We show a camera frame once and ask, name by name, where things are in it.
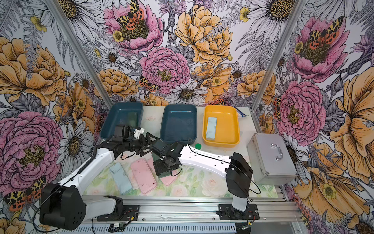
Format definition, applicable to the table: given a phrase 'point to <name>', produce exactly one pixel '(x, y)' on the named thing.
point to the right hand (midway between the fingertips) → (164, 172)
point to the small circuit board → (117, 225)
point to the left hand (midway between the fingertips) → (156, 147)
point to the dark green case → (132, 119)
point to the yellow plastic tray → (220, 126)
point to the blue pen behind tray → (240, 112)
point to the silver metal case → (270, 159)
